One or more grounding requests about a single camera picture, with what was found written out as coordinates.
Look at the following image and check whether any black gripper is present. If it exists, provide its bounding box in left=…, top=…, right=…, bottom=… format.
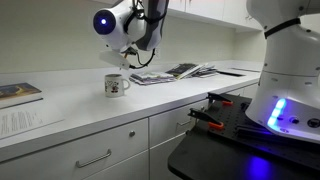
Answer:
left=123, top=46, right=139, bottom=58

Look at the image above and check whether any white mug with cartoon print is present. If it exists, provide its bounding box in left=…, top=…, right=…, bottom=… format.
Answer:
left=104, top=73, right=132, bottom=98

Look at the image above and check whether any stack of colourful magazines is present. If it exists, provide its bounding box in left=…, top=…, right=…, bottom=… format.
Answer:
left=128, top=71, right=177, bottom=86

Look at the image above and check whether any open magazine with dark cover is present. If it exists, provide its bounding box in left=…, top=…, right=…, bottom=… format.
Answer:
left=165, top=62, right=205, bottom=80

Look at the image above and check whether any pile of thin magazines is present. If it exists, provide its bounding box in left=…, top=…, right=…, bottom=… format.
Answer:
left=191, top=65, right=220, bottom=79

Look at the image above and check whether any medium white drawer front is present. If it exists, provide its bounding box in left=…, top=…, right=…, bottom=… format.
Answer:
left=148, top=99, right=210, bottom=148

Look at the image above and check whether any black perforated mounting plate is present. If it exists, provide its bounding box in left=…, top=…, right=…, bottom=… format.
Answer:
left=207, top=93, right=320, bottom=161

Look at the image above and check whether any hardcover book with blue cover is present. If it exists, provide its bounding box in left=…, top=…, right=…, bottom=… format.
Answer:
left=0, top=82, right=43, bottom=110

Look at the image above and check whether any small white drawer front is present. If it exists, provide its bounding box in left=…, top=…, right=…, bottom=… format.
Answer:
left=226, top=82, right=260, bottom=100

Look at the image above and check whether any printed white paper sheet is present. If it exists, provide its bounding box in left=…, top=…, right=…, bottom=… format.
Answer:
left=0, top=99, right=65, bottom=141

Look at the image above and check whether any wide white drawer front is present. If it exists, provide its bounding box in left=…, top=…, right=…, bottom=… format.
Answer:
left=0, top=118, right=150, bottom=180

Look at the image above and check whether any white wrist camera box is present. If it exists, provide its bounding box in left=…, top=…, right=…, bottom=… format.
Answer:
left=99, top=49, right=132, bottom=71

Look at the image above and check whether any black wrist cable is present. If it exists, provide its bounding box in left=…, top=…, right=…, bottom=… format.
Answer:
left=128, top=48, right=157, bottom=70

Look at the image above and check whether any white upper wall cabinet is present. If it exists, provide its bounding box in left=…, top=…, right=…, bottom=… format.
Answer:
left=166, top=0, right=265, bottom=33

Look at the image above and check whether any short metal drawer handle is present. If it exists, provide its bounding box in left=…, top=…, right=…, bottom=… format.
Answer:
left=176, top=118, right=193, bottom=128

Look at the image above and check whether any black clamp with orange handle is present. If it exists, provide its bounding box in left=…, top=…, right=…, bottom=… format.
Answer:
left=187, top=107, right=225, bottom=131
left=205, top=92, right=234, bottom=107

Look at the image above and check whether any long metal drawer handle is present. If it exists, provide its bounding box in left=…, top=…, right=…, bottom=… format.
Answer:
left=75, top=148, right=113, bottom=169

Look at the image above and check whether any black strap around robot arm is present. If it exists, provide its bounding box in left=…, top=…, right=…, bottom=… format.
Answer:
left=263, top=17, right=302, bottom=40

